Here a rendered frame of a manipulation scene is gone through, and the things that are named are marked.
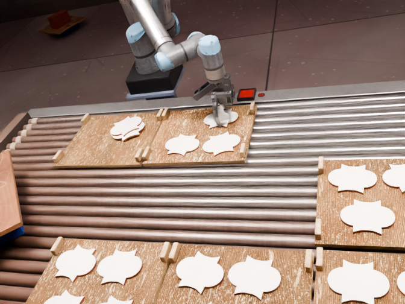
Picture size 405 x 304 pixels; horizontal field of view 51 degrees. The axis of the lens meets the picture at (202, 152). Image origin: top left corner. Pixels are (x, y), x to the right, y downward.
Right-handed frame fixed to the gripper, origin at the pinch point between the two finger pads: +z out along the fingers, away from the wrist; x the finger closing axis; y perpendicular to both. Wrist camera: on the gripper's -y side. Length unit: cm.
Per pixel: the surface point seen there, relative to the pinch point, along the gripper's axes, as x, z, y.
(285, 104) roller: 10.6, 2.3, 25.3
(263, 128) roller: -4.7, 2.8, 17.9
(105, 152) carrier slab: -18, 2, -47
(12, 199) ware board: -55, -8, -65
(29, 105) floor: 179, 99, -264
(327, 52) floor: 223, 94, 38
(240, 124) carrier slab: -3.9, 0.7, 8.6
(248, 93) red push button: 19.4, 1.4, 8.4
